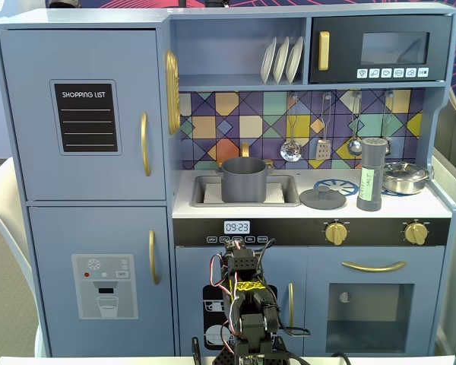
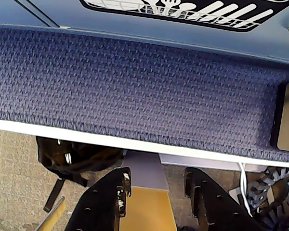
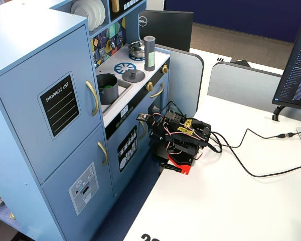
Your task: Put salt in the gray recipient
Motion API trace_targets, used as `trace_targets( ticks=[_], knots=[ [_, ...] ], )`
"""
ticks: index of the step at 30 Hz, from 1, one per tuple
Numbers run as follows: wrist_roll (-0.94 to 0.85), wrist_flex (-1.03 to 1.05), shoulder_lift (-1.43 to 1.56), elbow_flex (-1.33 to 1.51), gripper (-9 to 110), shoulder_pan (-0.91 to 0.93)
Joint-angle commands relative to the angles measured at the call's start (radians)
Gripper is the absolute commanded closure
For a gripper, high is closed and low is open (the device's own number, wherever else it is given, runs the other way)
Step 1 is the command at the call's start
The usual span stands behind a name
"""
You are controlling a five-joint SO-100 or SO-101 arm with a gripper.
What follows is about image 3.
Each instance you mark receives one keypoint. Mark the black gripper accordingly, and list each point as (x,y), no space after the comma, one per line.
(179,160)

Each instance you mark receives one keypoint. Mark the gray salt shaker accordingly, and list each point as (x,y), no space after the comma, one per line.
(149,55)

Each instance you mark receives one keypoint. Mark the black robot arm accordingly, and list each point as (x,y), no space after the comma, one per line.
(180,140)

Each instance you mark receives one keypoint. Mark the black table clamp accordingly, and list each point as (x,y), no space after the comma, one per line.
(169,167)

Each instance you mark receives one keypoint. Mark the gold stove knob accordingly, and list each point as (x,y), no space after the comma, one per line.
(149,86)
(164,68)

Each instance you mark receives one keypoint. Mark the gray plastic pot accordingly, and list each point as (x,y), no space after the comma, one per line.
(109,96)

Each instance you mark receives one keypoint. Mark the gray pot lid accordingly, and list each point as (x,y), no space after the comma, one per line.
(133,76)

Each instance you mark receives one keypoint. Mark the gray desk divider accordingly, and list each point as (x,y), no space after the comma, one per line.
(240,82)
(185,75)

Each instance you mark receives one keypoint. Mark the green toy peas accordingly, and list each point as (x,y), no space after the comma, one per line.
(106,87)

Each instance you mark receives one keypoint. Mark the small metal pot with lid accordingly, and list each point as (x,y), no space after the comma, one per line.
(136,49)

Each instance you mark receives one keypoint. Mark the hanging metal spatula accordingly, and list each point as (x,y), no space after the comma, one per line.
(102,53)

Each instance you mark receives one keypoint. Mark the hanging metal spoon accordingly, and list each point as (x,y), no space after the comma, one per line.
(112,44)

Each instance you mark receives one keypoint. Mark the black Dell monitor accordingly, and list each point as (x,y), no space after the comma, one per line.
(170,30)

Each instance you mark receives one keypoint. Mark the black monitor stand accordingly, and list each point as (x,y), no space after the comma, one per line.
(278,110)

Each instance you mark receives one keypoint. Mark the white toy plate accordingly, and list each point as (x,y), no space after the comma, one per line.
(80,12)
(102,10)
(95,10)

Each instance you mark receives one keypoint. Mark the blue wooden toy kitchen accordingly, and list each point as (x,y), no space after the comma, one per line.
(27,75)

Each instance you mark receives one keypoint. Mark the monitor with lit screen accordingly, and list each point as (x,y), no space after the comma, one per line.
(298,70)

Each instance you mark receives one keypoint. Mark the red arm base plate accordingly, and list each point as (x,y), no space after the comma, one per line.
(178,162)

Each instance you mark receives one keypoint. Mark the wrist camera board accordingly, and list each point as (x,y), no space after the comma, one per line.
(143,117)

